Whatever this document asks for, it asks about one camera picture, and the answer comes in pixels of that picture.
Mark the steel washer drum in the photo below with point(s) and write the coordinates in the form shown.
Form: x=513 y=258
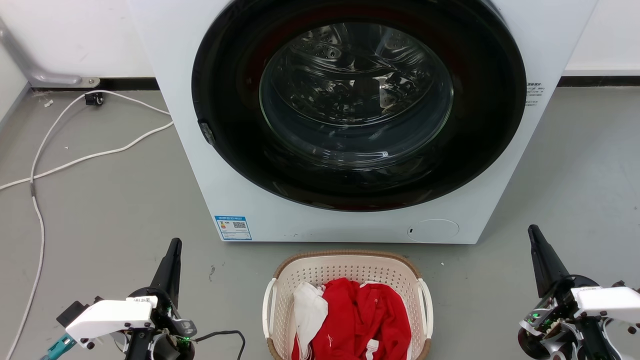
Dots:
x=350 y=85

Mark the red garment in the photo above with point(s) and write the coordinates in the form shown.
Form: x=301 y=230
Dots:
x=365 y=315

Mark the black round washer door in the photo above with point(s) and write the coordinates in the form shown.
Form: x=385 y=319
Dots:
x=230 y=80

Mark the white front-load washing machine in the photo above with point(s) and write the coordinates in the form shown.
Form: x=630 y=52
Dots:
x=215 y=195

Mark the small black floor fitting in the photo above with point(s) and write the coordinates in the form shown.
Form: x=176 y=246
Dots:
x=93 y=99

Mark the teal connector plug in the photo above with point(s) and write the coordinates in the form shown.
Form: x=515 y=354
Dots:
x=56 y=347

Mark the white garment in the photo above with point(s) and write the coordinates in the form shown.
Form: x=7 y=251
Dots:
x=309 y=312

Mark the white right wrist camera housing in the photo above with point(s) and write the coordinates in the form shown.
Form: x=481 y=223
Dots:
x=607 y=299

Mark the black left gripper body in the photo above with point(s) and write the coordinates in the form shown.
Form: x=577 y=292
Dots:
x=172 y=325

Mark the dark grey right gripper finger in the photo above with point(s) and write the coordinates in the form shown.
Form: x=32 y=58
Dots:
x=546 y=265

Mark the grey wall pipe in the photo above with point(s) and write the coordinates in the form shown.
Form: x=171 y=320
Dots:
x=30 y=67

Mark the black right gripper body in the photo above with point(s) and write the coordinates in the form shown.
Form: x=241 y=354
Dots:
x=555 y=320

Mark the cream plastic laundry basket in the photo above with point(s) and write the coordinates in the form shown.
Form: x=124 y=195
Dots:
x=345 y=267

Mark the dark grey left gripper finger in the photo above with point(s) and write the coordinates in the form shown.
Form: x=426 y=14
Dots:
x=169 y=272

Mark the blue energy label sticker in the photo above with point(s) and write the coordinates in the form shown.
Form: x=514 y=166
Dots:
x=233 y=228

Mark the round white filter cover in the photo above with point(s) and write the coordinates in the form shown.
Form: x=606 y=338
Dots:
x=434 y=231

